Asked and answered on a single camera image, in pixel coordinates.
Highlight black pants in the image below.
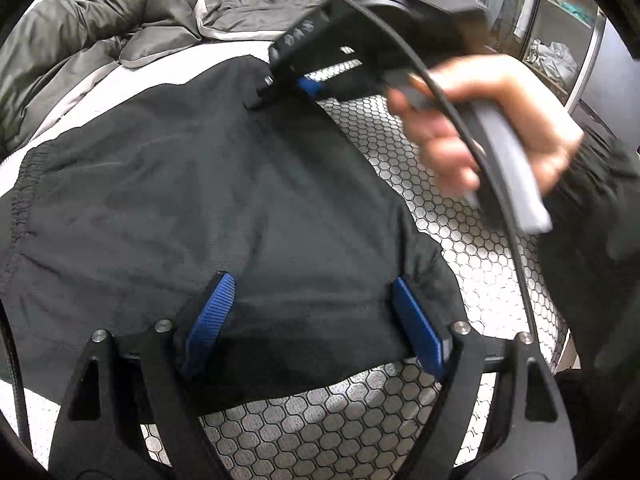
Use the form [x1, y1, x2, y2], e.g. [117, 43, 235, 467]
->
[1, 56, 464, 414]

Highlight person's right hand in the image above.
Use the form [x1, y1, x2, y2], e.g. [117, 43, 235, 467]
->
[387, 53, 586, 198]

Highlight dark sleeve forearm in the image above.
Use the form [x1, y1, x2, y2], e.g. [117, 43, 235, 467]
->
[538, 128, 639, 382]

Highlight grey duvet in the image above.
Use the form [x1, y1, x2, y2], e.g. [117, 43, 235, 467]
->
[1, 0, 323, 157]

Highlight open wardrobe shelf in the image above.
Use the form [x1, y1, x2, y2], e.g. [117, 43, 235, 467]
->
[480, 0, 605, 110]

